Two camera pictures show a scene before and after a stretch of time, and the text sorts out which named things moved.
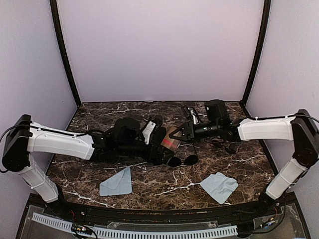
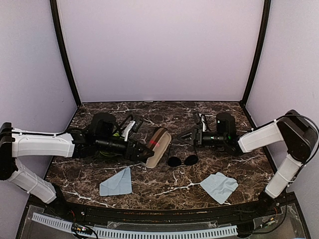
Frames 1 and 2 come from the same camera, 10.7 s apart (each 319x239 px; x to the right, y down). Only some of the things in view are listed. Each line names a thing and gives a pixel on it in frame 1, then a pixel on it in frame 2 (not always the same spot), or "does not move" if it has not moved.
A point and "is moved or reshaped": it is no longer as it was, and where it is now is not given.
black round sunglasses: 192,159 does not move
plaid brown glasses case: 168,142 is moved or reshaped
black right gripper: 188,130 → 199,139
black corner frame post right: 256,60 does not move
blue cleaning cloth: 219,186 does not move
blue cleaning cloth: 119,183 does not move
